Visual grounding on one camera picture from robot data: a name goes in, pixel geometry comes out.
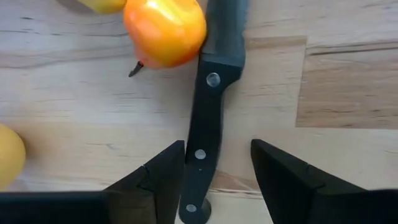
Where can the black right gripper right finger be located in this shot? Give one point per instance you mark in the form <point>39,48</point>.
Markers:
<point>295,199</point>

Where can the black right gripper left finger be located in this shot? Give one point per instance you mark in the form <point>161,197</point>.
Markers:
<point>149,199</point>

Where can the yellow lemon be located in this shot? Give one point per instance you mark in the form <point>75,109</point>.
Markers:
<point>11,155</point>
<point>102,5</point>

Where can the small orange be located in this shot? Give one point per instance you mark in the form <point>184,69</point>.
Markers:
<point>164,34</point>

